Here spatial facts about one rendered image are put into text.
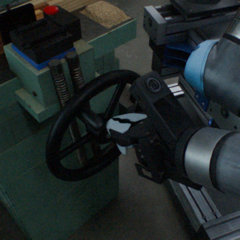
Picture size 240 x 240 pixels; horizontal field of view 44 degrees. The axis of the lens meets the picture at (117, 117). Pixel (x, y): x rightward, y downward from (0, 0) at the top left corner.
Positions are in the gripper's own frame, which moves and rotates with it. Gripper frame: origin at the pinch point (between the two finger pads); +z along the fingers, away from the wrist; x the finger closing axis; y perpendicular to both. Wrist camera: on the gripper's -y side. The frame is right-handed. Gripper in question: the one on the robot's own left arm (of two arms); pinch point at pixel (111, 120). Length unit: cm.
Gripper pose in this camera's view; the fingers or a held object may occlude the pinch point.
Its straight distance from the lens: 55.1
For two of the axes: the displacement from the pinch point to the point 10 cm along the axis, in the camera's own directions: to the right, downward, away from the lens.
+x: 7.5, -4.7, 4.6
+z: -5.8, -1.3, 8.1
